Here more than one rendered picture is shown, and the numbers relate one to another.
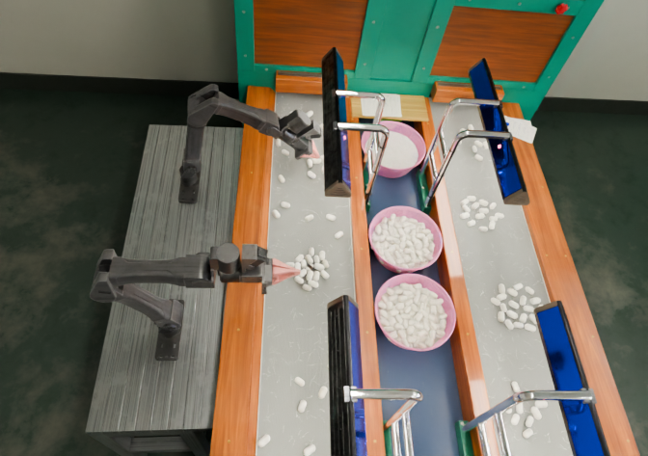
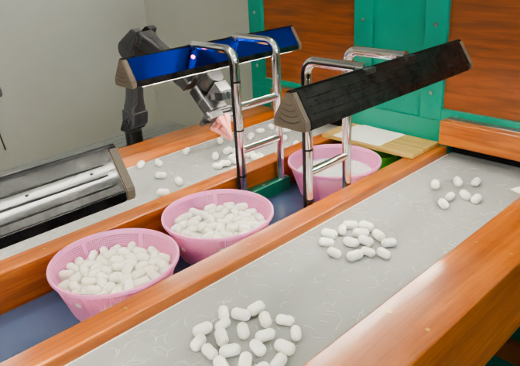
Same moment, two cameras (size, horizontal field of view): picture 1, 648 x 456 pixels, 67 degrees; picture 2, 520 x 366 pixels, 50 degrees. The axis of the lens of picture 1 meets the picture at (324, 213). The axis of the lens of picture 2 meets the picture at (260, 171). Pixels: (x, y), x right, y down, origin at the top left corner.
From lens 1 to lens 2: 1.66 m
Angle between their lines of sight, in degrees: 53
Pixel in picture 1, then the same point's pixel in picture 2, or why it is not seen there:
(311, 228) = (151, 183)
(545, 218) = (458, 280)
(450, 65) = (470, 92)
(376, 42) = not seen: hidden behind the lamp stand
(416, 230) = (246, 222)
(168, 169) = not seen: hidden behind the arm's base
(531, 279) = (326, 330)
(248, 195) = (140, 146)
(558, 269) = (384, 334)
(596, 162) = not seen: outside the picture
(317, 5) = (312, 2)
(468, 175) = (401, 213)
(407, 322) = (96, 271)
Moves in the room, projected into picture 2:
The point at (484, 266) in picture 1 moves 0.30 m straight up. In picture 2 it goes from (275, 283) to (268, 138)
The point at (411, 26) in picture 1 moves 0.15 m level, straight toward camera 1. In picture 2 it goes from (406, 26) to (366, 32)
